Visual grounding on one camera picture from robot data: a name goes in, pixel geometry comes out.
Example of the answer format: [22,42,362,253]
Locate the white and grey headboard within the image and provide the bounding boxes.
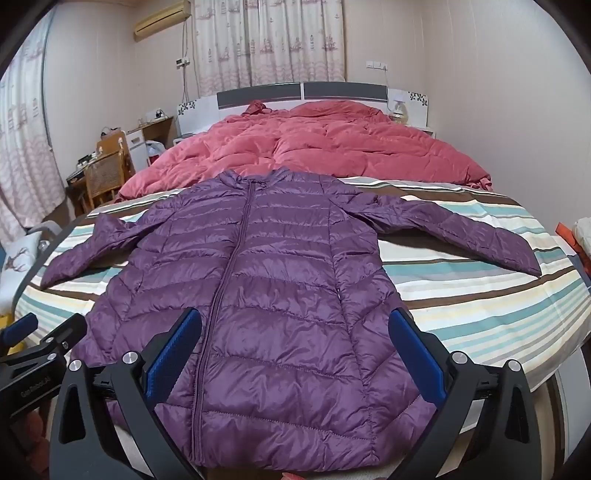
[178,82,430,134]

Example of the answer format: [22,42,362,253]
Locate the beige air conditioner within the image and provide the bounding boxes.
[134,0,192,40]

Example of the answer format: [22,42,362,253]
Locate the red and white plastic bag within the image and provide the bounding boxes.
[145,141,167,168]

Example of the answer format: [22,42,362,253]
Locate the dark red cloth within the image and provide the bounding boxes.
[18,406,58,462]

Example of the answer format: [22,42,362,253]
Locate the white patterned window curtain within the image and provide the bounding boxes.
[191,0,347,93]

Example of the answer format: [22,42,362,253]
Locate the wooden nightstand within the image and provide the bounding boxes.
[127,115,175,153]

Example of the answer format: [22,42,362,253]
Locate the white deer print cloth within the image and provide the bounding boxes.
[0,231,47,319]

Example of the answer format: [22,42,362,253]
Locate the red duvet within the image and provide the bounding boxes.
[115,99,497,201]

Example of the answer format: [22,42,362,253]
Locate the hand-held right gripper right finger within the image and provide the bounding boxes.
[388,308,536,480]

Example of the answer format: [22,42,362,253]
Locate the wooden rattan chair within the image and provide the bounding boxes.
[84,131,134,210]

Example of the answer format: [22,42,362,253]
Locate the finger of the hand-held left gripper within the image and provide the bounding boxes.
[0,313,38,347]
[0,315,88,370]

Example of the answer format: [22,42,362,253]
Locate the striped bed sheet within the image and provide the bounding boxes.
[11,178,591,416]

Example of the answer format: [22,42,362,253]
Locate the white patterned side curtain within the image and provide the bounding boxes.
[0,23,65,241]

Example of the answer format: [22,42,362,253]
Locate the purple down jacket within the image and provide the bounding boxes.
[39,167,543,474]

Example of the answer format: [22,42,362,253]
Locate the white crumpled cloth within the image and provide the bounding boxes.
[573,217,591,273]

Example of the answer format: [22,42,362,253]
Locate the dark cluttered desk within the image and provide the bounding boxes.
[65,154,100,204]

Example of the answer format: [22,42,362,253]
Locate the white drawer cabinet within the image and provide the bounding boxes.
[127,130,148,174]

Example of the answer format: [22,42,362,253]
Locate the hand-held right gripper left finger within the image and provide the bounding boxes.
[54,307,204,480]

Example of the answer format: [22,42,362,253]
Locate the white table lamp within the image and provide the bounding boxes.
[388,90,411,125]

